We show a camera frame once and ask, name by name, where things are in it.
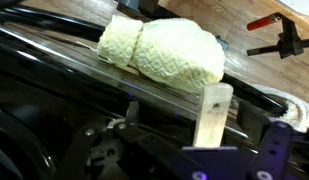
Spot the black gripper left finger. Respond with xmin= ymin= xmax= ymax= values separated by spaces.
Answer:
xmin=53 ymin=99 xmax=208 ymax=180

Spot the black clamp with red handle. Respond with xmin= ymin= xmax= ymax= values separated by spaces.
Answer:
xmin=246 ymin=12 xmax=309 ymax=60

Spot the dark pot with silver rim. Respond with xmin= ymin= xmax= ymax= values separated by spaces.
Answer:
xmin=0 ymin=106 xmax=58 ymax=180

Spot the cream patterned towel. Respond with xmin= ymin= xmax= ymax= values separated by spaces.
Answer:
xmin=95 ymin=14 xmax=227 ymax=94

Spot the white towel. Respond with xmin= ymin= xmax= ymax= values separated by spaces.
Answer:
xmin=252 ymin=83 xmax=309 ymax=134

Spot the black electric stove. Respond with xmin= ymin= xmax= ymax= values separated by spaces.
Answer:
xmin=0 ymin=4 xmax=309 ymax=180

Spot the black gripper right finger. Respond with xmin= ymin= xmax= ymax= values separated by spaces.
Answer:
xmin=238 ymin=99 xmax=309 ymax=180

